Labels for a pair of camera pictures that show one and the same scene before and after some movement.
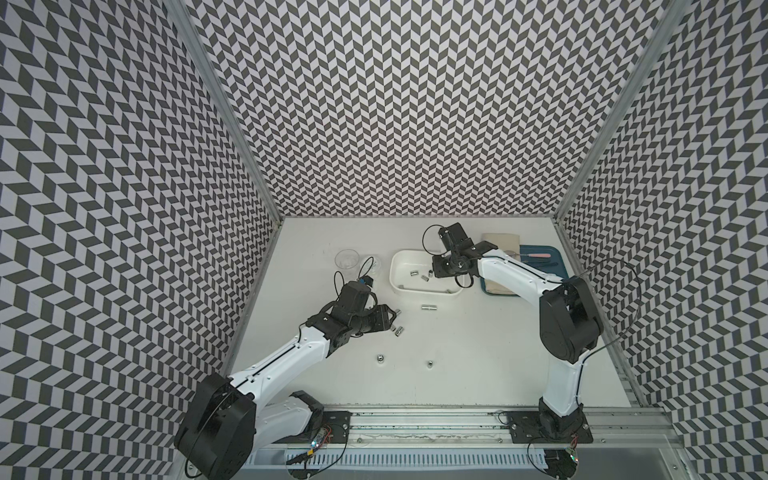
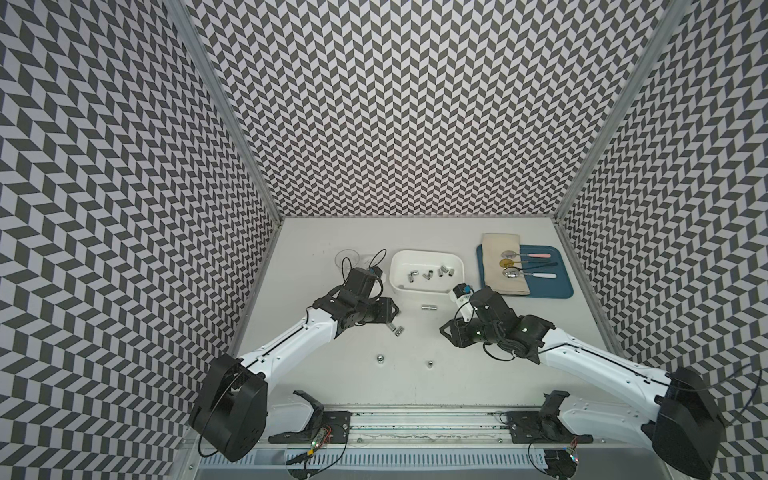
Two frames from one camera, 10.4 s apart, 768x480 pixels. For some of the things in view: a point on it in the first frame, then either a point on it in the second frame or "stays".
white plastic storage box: x=412 y=272 stays
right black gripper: x=437 y=268 -> x=457 y=327
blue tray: x=547 y=257 stays
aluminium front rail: x=426 y=426 stays
